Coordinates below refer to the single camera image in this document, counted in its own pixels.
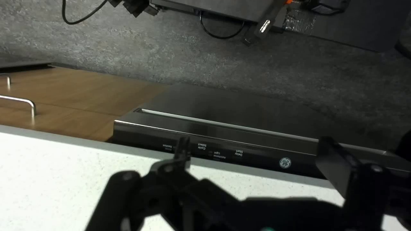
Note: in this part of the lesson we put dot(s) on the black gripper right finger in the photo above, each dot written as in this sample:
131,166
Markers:
335,163

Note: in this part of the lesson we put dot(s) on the wooden lower cabinet door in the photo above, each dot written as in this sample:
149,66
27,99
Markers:
70,102

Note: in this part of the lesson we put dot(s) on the black dishwasher front panel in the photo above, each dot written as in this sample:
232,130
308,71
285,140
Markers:
244,129

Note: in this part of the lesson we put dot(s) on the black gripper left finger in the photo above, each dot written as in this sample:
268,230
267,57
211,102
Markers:
182,153

